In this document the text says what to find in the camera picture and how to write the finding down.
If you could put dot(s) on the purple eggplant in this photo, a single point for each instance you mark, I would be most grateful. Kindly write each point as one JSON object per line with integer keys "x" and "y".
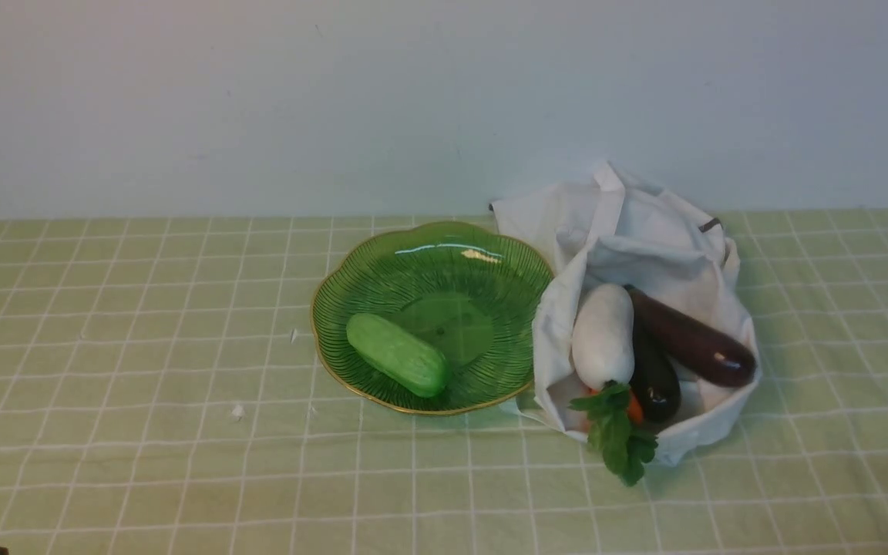
{"x": 709, "y": 353}

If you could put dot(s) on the white cloth bag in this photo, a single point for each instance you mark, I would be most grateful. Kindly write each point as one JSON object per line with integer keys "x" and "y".
{"x": 618, "y": 230}

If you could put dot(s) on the green cucumber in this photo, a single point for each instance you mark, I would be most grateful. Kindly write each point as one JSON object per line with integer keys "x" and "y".
{"x": 419, "y": 367}

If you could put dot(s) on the green glass plate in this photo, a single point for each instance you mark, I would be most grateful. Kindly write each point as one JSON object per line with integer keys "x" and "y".
{"x": 470, "y": 292}

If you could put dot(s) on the dark eggplant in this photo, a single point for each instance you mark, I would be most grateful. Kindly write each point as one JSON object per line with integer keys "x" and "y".
{"x": 654, "y": 381}

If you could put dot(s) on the white radish with leaves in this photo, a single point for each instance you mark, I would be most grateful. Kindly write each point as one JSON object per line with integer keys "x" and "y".
{"x": 601, "y": 351}

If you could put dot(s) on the orange carrot with leaves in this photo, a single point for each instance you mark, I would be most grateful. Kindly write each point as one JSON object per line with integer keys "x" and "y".
{"x": 616, "y": 431}

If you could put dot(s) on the green checked tablecloth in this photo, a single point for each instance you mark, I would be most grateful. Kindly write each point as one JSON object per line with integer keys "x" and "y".
{"x": 160, "y": 394}

